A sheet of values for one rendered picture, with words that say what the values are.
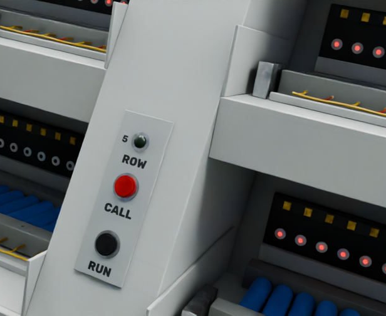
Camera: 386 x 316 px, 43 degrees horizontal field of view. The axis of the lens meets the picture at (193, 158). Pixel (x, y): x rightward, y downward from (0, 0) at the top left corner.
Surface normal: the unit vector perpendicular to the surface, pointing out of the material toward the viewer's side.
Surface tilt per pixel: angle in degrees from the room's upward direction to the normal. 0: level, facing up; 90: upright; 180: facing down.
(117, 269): 90
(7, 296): 19
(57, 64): 109
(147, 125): 90
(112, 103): 90
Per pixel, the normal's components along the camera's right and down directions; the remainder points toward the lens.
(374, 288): -0.37, 0.16
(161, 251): -0.29, -0.16
